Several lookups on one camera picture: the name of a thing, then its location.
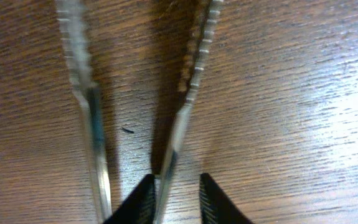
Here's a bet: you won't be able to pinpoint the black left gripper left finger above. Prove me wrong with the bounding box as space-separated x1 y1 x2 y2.
103 174 156 224

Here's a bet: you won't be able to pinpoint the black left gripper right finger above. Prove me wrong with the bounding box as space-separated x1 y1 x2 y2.
199 173 253 224

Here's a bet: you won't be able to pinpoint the steel kitchen tongs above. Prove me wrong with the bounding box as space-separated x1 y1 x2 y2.
56 0 222 223

